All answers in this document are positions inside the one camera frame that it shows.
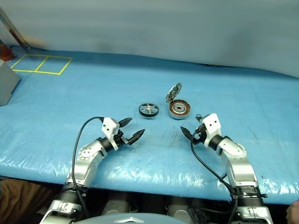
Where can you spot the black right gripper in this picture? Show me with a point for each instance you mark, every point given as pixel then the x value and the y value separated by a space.
pixel 199 136

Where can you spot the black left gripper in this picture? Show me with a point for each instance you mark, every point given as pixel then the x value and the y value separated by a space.
pixel 120 138

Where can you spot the silver motor stator housing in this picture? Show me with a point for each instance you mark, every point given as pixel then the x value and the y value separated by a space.
pixel 179 109

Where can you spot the silver gear bracket part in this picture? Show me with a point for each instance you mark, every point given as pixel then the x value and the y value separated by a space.
pixel 174 92

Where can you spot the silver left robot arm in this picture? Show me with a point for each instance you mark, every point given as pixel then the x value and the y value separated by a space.
pixel 86 161

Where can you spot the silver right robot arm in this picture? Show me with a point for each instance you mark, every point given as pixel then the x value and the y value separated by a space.
pixel 240 168

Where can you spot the person's bare hand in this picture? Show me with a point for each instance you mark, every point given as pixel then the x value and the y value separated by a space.
pixel 294 214

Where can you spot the black silver rotor wheel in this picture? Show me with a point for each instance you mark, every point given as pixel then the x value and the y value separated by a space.
pixel 149 109

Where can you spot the blue plastic table cover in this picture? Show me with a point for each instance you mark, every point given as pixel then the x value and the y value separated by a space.
pixel 93 93

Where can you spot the yellow tape marking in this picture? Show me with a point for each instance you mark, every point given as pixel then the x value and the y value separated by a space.
pixel 66 66

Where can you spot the grey robot chest cover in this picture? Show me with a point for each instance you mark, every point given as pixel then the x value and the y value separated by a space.
pixel 128 220

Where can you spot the grey metal box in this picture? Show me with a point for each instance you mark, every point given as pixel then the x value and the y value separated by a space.
pixel 7 81

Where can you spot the red object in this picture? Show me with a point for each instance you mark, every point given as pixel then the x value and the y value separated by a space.
pixel 5 52

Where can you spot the silver metal bar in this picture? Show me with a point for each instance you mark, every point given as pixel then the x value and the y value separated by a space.
pixel 14 30

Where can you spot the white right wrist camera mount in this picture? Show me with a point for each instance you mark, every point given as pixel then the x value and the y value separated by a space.
pixel 211 123

